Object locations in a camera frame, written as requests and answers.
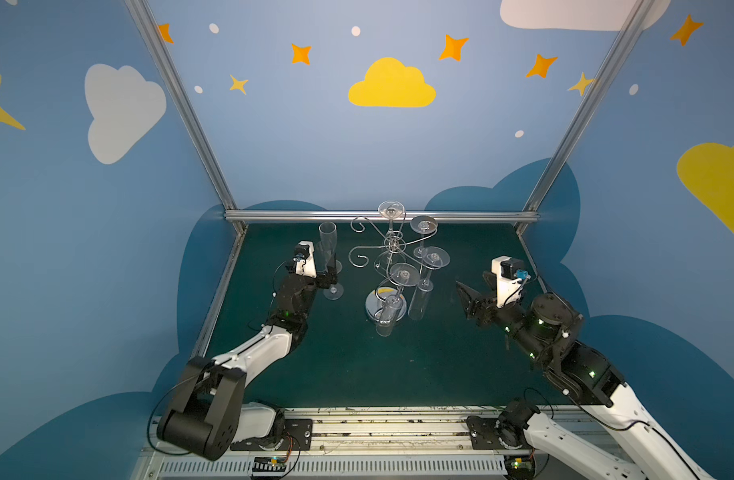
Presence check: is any clear champagne flute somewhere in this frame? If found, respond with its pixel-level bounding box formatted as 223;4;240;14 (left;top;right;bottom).
322;248;344;301
410;215;438;260
378;200;406;238
373;263;420;337
408;246;450;321
319;221;342;275

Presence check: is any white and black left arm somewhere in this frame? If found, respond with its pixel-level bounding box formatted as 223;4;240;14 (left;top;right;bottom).
156;265;338;460

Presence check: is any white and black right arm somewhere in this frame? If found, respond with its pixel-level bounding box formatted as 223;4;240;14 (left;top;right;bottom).
456;283;710;479

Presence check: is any clear champagne flute front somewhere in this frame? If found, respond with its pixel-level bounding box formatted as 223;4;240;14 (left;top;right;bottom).
373;263;420;337

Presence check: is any small circuit board right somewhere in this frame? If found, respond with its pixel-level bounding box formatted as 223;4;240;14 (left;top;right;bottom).
504;457;536;480

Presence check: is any small circuit board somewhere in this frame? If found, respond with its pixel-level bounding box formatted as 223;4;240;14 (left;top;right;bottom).
250;456;293;479
504;457;536;480

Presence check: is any small circuit board left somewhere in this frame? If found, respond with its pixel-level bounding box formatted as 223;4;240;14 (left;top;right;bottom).
250;456;293;479

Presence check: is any aluminium frame back rail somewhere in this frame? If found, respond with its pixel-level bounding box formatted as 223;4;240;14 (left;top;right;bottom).
224;209;539;224

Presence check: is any chrome wire wine glass rack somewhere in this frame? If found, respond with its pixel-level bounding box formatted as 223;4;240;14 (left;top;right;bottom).
348;218;438;327

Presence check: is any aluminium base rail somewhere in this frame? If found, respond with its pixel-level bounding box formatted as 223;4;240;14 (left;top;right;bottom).
132;406;531;479

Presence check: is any aluminium frame left post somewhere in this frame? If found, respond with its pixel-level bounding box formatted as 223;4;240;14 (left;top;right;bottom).
125;0;236;210

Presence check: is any aluminium frame post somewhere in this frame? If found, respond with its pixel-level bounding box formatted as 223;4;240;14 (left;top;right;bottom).
523;0;655;222
125;0;236;210

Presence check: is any aluminium frame right post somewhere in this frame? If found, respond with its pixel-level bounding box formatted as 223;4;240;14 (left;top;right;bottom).
523;0;655;222

